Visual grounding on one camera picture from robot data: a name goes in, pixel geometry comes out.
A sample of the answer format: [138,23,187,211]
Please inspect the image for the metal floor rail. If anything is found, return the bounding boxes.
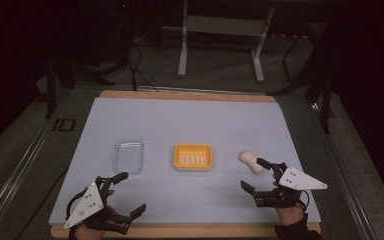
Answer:
[136,85,249,96]
[0,89,73,238]
[309,101,379,240]

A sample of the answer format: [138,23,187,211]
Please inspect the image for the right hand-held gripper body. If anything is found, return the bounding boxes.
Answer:
[252,162,329,210]

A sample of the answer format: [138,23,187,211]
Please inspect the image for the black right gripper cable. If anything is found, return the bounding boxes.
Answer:
[300,189,311,212]

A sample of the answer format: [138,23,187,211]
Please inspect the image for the yellow soap dish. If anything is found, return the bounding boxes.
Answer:
[173,143,214,172]

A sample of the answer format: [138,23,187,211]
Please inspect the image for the black stand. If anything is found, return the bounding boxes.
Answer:
[43,54,117,120]
[268,19,337,135]

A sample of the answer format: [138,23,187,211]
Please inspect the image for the black floor cable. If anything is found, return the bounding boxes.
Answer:
[125,43,159,92]

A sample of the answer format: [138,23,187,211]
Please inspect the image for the clear plastic container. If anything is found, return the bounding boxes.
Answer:
[112,137,145,175]

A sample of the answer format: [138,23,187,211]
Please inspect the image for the cream soap bar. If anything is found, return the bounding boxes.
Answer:
[239,149,266,175]

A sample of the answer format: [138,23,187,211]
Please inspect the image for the person's right hand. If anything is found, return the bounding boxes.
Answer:
[272,171,306,226]

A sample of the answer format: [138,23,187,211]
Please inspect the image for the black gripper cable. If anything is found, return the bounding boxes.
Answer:
[65,191,88,222]
[300,189,311,212]

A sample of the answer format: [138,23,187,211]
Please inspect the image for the white metal stand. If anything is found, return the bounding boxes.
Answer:
[177,0,276,84]

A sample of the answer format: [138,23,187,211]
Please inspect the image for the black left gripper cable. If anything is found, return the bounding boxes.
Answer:
[65,191,88,222]

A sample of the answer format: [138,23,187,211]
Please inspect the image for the person's left hand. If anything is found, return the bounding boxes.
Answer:
[75,189,123,240]

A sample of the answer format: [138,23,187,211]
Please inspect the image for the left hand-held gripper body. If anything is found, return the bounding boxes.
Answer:
[63,175,133,235]

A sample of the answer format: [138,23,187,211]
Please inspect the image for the light blue table mat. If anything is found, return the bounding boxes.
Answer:
[48,97,322,225]

